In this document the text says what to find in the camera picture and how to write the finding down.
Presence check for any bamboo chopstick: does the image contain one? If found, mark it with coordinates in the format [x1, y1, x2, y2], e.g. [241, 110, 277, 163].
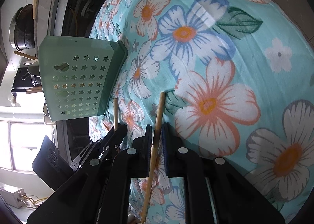
[141, 92, 165, 223]
[13, 51, 37, 60]
[26, 87, 43, 94]
[113, 98, 119, 131]

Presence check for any green plastic utensil holder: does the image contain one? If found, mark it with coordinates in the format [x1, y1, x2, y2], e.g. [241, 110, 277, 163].
[38, 36, 128, 121]

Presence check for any floral turquoise quilt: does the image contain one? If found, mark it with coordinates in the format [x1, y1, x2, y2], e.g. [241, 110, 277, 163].
[90, 0, 313, 223]

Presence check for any large black stock pot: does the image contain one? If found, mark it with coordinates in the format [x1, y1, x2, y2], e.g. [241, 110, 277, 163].
[8, 4, 35, 51]

